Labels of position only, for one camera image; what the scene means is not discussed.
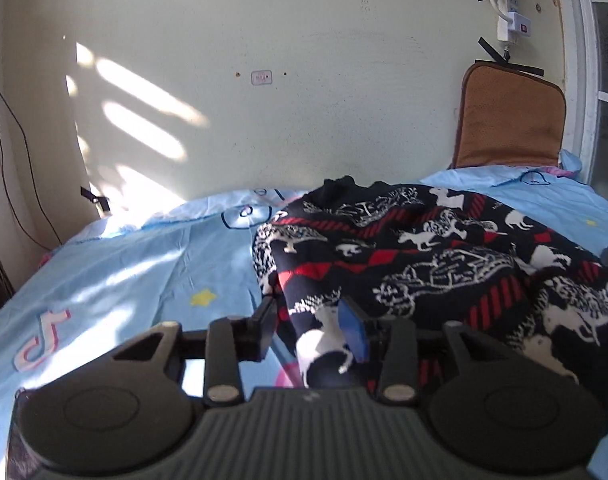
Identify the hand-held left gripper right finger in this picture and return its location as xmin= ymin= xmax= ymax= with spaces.
xmin=338 ymin=299 xmax=506 ymax=407

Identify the white window frame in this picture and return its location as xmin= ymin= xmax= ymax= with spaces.
xmin=549 ymin=0 xmax=608 ymax=188

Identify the thin dark wall cable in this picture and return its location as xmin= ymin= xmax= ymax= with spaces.
xmin=0 ymin=0 xmax=65 ymax=255

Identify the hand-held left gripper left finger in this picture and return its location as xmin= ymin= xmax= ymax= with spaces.
xmin=111 ymin=296 xmax=275 ymax=407

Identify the white power strip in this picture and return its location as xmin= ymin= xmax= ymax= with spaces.
xmin=496 ymin=0 xmax=533 ymax=45

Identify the light blue printed bedsheet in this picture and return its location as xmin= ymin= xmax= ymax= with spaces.
xmin=0 ymin=164 xmax=608 ymax=480

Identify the black red white patterned sweater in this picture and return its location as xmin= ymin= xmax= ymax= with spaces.
xmin=252 ymin=176 xmax=608 ymax=391

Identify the brown cushion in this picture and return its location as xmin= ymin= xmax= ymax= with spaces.
xmin=450 ymin=62 xmax=567 ymax=170

